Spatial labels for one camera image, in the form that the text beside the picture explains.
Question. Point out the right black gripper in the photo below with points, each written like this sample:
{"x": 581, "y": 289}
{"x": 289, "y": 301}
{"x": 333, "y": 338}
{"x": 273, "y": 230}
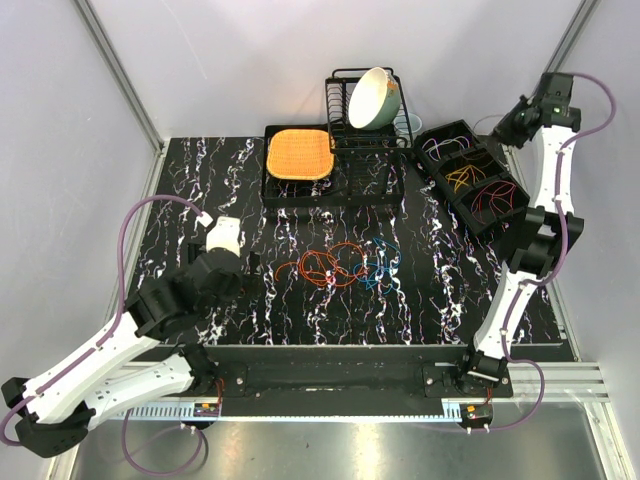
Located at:
{"x": 503, "y": 134}

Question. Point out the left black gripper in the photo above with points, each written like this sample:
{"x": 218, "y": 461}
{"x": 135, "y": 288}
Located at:
{"x": 254, "y": 262}

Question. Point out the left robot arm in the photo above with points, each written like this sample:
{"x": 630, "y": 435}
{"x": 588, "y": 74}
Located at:
{"x": 56, "y": 410}

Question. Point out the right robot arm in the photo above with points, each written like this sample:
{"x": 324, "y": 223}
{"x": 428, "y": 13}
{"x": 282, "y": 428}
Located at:
{"x": 540, "y": 237}

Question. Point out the black compartment bin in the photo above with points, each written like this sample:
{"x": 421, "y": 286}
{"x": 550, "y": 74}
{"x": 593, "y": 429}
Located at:
{"x": 471, "y": 174}

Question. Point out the clear plastic cup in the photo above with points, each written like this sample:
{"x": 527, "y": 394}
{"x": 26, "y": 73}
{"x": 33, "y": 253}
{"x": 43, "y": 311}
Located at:
{"x": 407, "y": 126}

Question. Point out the orange woven basket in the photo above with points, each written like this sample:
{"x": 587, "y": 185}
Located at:
{"x": 300, "y": 155}

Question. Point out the cream ceramic bowl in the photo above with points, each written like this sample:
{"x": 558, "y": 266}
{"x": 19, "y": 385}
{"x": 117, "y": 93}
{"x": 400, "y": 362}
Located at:
{"x": 375, "y": 100}

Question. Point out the black tray rack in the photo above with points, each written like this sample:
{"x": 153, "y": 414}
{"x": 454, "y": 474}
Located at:
{"x": 373, "y": 179}

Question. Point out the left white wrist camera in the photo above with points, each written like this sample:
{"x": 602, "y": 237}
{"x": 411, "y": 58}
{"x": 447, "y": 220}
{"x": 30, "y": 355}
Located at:
{"x": 224, "y": 235}

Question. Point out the right aluminium frame post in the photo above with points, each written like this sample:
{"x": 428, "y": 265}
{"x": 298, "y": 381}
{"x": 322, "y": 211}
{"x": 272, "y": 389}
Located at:
{"x": 571, "y": 35}

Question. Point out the aluminium frame post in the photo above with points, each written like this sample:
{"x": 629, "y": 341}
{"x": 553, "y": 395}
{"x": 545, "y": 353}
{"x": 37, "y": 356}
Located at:
{"x": 571, "y": 35}
{"x": 99, "y": 35}

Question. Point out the black wire dish rack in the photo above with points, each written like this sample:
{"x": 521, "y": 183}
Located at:
{"x": 345, "y": 138}

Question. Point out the slotted cable duct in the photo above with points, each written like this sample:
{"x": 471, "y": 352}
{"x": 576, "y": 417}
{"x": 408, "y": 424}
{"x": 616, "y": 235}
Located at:
{"x": 255, "y": 410}

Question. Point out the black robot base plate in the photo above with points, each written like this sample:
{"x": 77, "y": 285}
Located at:
{"x": 432, "y": 371}

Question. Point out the left aluminium frame post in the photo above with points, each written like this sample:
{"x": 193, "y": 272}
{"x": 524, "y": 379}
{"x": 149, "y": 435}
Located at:
{"x": 99, "y": 35}

